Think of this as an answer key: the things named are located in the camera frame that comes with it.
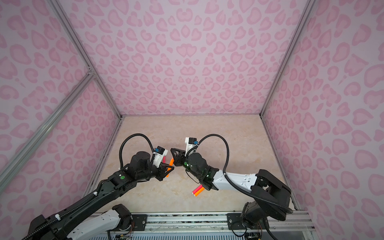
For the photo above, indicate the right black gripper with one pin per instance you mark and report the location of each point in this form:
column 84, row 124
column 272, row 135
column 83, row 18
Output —
column 178, row 160

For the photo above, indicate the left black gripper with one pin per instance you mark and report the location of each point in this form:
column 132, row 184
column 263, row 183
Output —
column 162, row 171

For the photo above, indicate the orange marker pen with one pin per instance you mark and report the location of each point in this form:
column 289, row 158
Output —
column 171, row 164
column 199, row 191

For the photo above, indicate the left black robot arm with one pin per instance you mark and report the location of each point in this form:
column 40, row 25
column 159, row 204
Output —
column 73, row 222

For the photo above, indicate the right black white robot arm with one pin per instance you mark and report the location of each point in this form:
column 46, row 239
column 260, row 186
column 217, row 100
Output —
column 271, row 197

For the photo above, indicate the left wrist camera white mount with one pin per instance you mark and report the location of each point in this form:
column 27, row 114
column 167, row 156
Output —
column 159, row 153

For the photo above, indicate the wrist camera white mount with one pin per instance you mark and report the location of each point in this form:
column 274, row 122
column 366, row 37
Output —
column 190, row 144
column 159, row 153

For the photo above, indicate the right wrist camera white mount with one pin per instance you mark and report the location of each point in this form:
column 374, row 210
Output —
column 190, row 144

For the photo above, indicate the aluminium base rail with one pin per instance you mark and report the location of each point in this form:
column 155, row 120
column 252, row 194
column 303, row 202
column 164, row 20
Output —
column 213, row 226

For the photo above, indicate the aluminium frame strut left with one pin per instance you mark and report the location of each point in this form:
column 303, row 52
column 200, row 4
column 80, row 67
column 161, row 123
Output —
column 25, row 152

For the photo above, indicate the aluminium frame corner post left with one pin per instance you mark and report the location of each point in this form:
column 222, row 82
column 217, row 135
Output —
column 79, row 46

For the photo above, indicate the aluminium frame corner post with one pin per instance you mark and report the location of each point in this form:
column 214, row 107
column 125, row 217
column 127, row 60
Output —
column 79, row 46
column 295, row 39

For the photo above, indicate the aluminium frame corner post right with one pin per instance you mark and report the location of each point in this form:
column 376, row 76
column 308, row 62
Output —
column 295, row 39

